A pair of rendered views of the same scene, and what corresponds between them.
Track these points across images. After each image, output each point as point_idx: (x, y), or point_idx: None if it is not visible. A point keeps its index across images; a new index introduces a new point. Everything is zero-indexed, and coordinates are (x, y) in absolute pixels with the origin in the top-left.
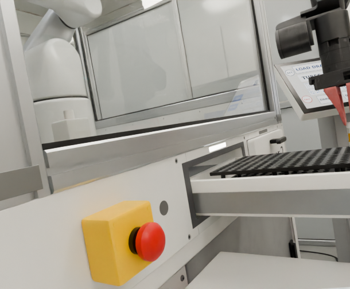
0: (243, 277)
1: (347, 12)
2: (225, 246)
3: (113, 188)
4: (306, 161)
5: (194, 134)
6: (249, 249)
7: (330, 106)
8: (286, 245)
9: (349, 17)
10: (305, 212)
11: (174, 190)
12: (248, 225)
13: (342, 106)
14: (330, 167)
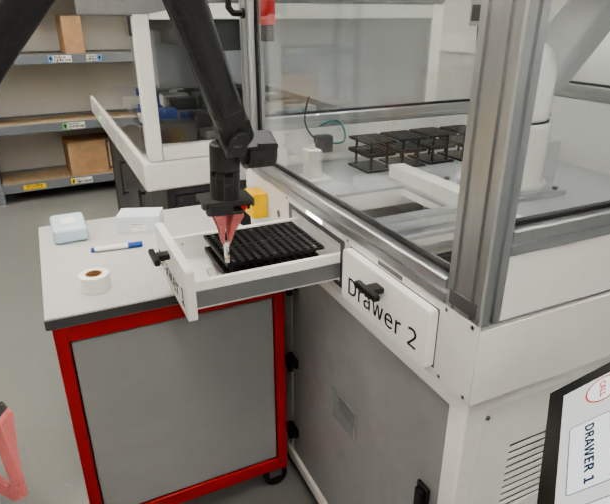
0: None
1: (209, 146)
2: (316, 293)
3: (265, 185)
4: (236, 237)
5: (296, 191)
6: (339, 339)
7: (551, 457)
8: (410, 465)
9: (209, 151)
10: None
11: (283, 211)
12: (342, 321)
13: (230, 228)
14: (214, 235)
